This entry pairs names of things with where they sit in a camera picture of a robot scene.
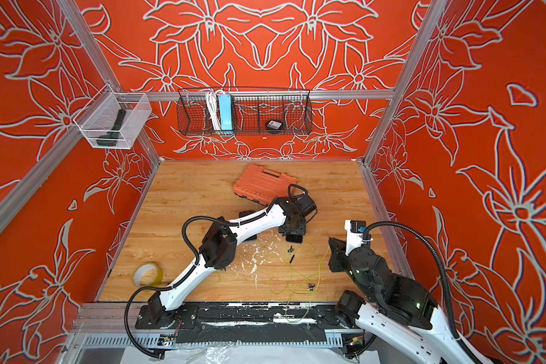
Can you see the black wire basket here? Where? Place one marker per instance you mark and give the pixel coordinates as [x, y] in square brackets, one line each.
[198, 111]

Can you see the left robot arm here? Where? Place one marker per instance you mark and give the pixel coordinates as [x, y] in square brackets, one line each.
[216, 252]

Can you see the yellow tape roll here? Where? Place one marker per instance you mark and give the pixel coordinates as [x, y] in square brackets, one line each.
[149, 274]

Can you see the yellow earphones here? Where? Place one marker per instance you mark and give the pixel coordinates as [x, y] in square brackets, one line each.
[300, 284]

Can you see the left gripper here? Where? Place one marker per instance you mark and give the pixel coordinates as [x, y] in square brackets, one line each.
[302, 231]

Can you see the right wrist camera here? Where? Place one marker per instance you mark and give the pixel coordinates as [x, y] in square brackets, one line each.
[354, 229]

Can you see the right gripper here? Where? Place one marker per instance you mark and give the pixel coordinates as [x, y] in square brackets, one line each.
[338, 255]

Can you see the blue box in basket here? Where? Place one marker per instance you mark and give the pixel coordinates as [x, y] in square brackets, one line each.
[226, 111]

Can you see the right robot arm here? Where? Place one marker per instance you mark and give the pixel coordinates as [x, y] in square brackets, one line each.
[396, 309]

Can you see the orange tool case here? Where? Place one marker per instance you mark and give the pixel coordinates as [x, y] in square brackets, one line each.
[261, 185]

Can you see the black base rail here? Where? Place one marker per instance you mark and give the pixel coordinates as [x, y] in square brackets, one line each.
[263, 323]

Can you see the clear plastic bin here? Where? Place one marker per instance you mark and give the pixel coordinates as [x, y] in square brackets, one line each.
[99, 113]

